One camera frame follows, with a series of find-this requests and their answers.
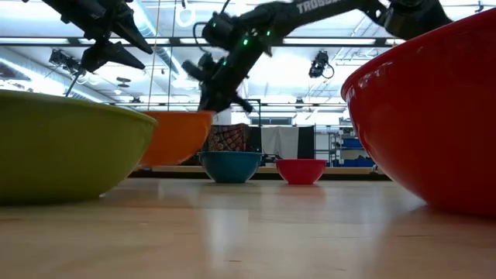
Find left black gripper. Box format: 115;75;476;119
40;0;154;74

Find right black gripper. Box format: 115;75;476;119
197;36;272;115

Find orange bowl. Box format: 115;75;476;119
139;110;215;167

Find teal blue bowl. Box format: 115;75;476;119
198;150;264;184

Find small red bowl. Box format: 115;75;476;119
274;158;328;186

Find yellow-green bowl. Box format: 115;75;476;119
0;88;158;206

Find shelf with blue bins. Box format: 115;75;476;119
328;129;376;169

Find nested rainbow bowls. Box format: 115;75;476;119
340;7;496;218

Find patterned orange cloth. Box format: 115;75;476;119
206;123;251;153

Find white hanging cloth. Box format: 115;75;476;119
260;126;300;160

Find black upright panel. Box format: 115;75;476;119
298;125;316;160

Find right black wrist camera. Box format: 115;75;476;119
181;53;218;83

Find black ceiling camera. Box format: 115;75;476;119
48;49;80;74
308;50;336;80

